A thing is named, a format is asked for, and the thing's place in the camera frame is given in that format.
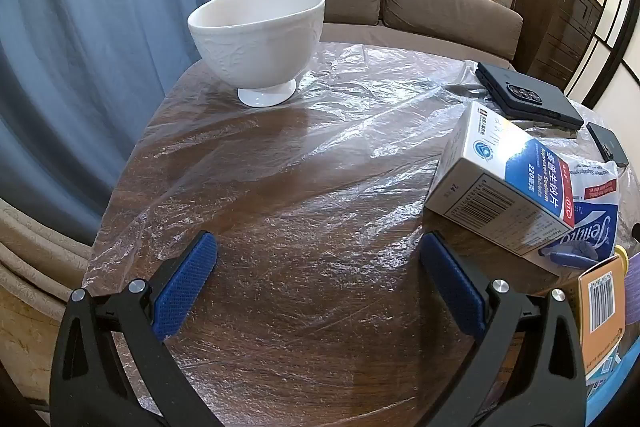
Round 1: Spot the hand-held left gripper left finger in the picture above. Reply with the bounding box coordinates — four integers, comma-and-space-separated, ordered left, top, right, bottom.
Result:
50, 231, 236, 427

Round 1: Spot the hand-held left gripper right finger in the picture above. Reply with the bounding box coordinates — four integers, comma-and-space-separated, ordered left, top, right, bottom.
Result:
419, 231, 587, 427

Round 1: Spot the orange cardboard box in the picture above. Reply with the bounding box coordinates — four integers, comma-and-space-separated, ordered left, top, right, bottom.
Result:
578, 254, 628, 383

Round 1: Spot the white and blue medicine box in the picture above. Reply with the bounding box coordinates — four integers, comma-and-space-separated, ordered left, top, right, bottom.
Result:
424, 101, 580, 258

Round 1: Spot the beige folded cloth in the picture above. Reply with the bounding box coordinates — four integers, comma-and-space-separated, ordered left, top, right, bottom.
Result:
0, 197, 93, 323

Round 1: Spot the blue and white tissue packet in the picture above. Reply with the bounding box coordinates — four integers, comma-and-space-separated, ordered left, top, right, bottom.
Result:
537, 159, 621, 278

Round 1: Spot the clear plastic table cover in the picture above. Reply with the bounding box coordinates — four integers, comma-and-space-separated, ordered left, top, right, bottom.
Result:
82, 42, 640, 427

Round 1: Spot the large black phone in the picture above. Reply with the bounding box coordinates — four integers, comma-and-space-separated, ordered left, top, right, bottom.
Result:
475, 61, 585, 131

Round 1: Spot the small dark phone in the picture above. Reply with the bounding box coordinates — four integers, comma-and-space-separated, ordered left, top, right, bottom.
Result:
586, 122, 630, 168

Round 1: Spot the white footed ceramic bowl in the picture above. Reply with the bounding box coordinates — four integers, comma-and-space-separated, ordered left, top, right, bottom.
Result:
187, 0, 326, 108

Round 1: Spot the blue curtain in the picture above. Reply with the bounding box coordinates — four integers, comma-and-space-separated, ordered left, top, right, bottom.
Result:
0, 0, 216, 248

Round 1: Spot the dark wooden cabinet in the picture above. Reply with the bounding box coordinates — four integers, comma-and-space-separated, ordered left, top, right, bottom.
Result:
512, 0, 606, 92

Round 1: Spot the black-framed white folding screen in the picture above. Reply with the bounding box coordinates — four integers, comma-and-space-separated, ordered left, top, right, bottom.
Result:
565, 0, 640, 108

